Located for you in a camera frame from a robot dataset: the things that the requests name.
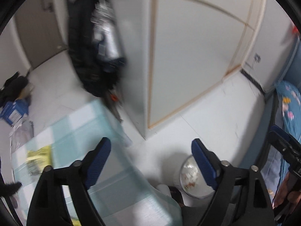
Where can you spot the yellow snack wrapper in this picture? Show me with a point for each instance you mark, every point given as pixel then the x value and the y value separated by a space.
pixel 37 160

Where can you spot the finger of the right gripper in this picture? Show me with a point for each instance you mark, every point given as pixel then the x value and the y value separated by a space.
pixel 280 137

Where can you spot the person's left forearm black sleeve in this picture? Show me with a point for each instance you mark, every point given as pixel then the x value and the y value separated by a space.
pixel 9 189

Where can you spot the blue cardboard box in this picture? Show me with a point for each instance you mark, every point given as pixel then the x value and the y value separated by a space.
pixel 14 111

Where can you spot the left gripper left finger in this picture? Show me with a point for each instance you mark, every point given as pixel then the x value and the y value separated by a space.
pixel 48 205

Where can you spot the black hanging coat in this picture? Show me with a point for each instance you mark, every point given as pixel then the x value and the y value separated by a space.
pixel 96 76

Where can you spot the black clothes pile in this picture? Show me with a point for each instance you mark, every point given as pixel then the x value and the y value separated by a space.
pixel 12 88

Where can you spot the silver folded umbrella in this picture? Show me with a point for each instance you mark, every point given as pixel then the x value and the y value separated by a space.
pixel 105 34

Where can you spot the teal plaid tablecloth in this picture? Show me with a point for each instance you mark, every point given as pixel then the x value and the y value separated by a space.
pixel 121 195

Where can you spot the grey-brown door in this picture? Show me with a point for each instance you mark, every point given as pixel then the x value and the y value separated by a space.
pixel 38 31

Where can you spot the white cabinet with wood trim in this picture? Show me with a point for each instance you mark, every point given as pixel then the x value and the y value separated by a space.
pixel 178 50

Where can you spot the white trash bin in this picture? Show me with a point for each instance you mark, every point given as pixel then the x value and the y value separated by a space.
pixel 192 180

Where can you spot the person's right hand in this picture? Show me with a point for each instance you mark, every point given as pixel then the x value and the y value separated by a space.
pixel 283 192

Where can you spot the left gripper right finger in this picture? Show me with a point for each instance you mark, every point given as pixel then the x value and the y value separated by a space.
pixel 253 206

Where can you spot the grey plastic mailer bags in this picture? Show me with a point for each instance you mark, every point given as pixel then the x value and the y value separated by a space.
pixel 22 132

